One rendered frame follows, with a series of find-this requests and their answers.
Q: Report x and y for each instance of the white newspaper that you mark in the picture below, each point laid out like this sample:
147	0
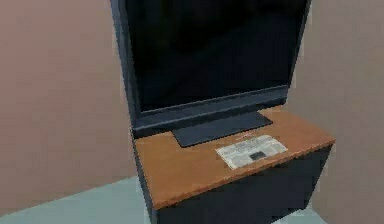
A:
250	150

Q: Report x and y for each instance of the black television set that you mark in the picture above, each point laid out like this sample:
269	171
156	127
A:
213	60

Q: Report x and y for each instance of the brown top dark television stand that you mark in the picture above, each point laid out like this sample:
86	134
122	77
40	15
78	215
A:
186	173

